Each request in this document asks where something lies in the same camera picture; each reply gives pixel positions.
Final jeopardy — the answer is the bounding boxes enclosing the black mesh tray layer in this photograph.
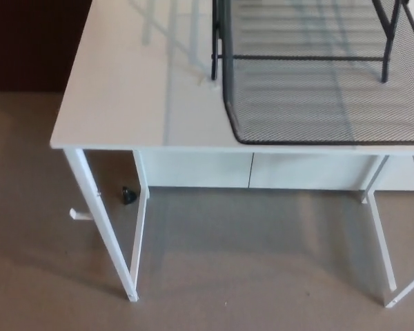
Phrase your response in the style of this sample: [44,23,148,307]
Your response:
[220,0,414,145]

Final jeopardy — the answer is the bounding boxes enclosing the black door stop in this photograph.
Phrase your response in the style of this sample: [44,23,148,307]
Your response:
[121,185,137,206]

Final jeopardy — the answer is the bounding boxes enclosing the white table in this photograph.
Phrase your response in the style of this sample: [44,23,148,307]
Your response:
[50,0,414,310]

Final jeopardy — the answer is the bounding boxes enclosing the white hook peg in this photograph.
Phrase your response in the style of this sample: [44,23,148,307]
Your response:
[68,208,92,221]

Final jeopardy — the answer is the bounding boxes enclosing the dark brown wooden panel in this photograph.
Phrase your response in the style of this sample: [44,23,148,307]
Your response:
[0,0,95,94]

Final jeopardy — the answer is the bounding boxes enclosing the black file tray frame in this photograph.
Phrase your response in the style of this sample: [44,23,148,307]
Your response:
[210,0,412,83]

